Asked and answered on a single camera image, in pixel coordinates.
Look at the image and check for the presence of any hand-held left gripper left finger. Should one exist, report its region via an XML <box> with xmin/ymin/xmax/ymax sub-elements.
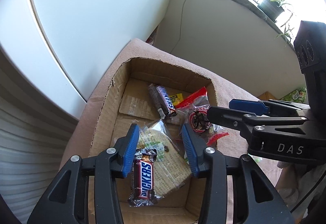
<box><xmin>27</xmin><ymin>123</ymin><xmax>140</xmax><ymax>224</ymax></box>

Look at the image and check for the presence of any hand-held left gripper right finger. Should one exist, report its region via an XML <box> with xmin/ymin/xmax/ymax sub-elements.
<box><xmin>181</xmin><ymin>123</ymin><xmax>292</xmax><ymax>224</ymax></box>

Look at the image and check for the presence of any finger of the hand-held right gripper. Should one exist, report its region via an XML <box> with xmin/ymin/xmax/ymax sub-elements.
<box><xmin>207</xmin><ymin>106</ymin><xmax>309</xmax><ymax>138</ymax></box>
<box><xmin>229</xmin><ymin>99</ymin><xmax>310</xmax><ymax>118</ymax></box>

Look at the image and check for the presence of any clear wafer packet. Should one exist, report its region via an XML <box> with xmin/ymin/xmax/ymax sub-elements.
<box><xmin>136</xmin><ymin>120</ymin><xmax>193</xmax><ymax>198</ymax></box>

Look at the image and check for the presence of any brown chocolate bar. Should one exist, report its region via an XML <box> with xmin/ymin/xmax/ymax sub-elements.
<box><xmin>127</xmin><ymin>148</ymin><xmax>162</xmax><ymax>207</ymax></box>

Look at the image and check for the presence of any red nut packet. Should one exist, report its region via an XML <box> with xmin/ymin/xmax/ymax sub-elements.
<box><xmin>174</xmin><ymin>87</ymin><xmax>230</xmax><ymax>147</ymax></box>

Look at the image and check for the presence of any small yellow candy packet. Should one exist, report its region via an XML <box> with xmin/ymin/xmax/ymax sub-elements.
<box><xmin>168</xmin><ymin>93</ymin><xmax>184</xmax><ymax>109</ymax></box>

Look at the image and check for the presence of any purple snack bar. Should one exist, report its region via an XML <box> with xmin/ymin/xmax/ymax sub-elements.
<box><xmin>148</xmin><ymin>83</ymin><xmax>177</xmax><ymax>119</ymax></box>

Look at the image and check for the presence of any cardboard box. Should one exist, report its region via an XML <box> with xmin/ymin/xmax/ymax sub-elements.
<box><xmin>88</xmin><ymin>56</ymin><xmax>217</xmax><ymax>224</ymax></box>

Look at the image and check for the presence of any green printed box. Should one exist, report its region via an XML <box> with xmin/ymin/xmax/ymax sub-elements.
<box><xmin>280</xmin><ymin>88</ymin><xmax>307</xmax><ymax>102</ymax></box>

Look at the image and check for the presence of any potted spider plant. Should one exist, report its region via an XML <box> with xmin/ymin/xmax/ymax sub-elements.
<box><xmin>257</xmin><ymin>0</ymin><xmax>297</xmax><ymax>46</ymax></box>

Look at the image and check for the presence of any white ribbed panel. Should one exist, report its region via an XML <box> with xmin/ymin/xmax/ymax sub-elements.
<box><xmin>0</xmin><ymin>48</ymin><xmax>79</xmax><ymax>214</ymax></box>

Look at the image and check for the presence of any white wardrobe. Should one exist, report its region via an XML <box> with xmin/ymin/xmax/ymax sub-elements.
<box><xmin>0</xmin><ymin>0</ymin><xmax>185</xmax><ymax>120</ymax></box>

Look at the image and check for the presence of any white cable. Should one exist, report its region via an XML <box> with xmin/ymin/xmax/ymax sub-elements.
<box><xmin>170</xmin><ymin>0</ymin><xmax>198</xmax><ymax>55</ymax></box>

